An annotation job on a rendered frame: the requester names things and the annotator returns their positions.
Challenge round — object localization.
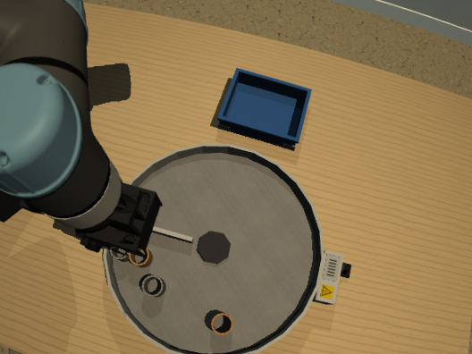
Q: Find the blue rectangular crate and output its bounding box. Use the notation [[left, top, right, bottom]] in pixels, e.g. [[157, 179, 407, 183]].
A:
[[217, 69, 312, 151]]

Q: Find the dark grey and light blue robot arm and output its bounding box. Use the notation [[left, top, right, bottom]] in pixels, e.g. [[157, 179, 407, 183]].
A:
[[0, 0, 122, 229]]

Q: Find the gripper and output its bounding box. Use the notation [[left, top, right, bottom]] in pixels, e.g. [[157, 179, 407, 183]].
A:
[[75, 179, 162, 257]]

